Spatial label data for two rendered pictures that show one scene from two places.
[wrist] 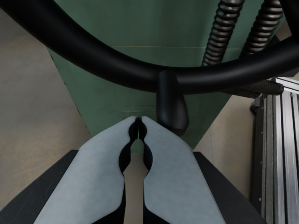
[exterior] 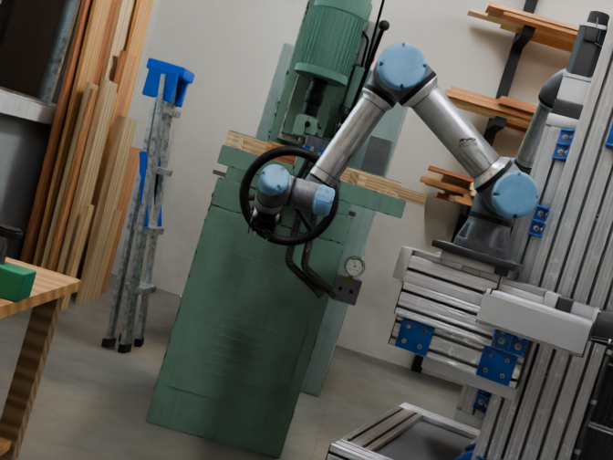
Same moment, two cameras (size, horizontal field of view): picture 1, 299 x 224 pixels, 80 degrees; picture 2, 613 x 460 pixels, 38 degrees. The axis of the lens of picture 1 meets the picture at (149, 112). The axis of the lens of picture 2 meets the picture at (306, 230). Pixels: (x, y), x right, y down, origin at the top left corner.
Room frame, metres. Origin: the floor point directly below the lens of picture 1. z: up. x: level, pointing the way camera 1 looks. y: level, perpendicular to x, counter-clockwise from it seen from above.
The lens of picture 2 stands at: (-2.45, -0.26, 0.86)
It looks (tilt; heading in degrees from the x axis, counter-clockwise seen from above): 3 degrees down; 3
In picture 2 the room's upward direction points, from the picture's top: 17 degrees clockwise
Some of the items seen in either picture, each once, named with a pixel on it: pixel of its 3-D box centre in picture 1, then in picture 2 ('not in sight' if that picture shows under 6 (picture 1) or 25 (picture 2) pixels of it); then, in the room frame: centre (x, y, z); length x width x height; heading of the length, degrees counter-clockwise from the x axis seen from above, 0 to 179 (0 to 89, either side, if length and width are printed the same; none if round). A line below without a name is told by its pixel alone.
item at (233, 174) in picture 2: not in sight; (286, 190); (0.41, 0.01, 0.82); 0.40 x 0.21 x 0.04; 98
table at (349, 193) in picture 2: not in sight; (311, 181); (0.37, -0.06, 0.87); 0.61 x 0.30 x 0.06; 98
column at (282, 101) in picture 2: not in sight; (310, 97); (0.76, 0.06, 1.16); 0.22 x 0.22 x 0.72; 8
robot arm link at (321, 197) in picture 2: not in sight; (311, 196); (-0.18, -0.11, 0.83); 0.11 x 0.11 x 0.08; 5
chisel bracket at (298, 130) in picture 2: not in sight; (305, 130); (0.49, 0.01, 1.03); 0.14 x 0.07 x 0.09; 8
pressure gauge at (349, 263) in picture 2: not in sight; (353, 268); (0.29, -0.27, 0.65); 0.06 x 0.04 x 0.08; 98
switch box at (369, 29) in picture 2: not in sight; (367, 46); (0.80, -0.08, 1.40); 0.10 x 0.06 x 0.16; 8
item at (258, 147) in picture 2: not in sight; (314, 164); (0.50, -0.05, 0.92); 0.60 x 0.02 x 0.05; 98
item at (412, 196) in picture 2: not in sight; (345, 176); (0.49, -0.16, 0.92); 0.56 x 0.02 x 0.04; 98
